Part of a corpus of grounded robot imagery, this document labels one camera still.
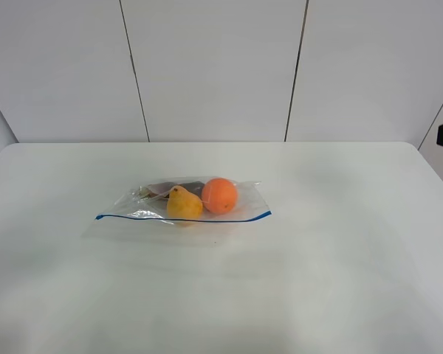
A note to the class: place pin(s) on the clear plastic zip bag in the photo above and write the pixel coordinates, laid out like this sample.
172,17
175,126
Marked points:
138,217

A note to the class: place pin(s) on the orange fruit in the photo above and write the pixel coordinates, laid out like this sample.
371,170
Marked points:
219,196

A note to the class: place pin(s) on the yellow pear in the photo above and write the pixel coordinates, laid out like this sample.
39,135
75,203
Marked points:
184,206

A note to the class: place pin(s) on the dark purple eggplant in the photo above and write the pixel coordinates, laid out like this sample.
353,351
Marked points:
163,189

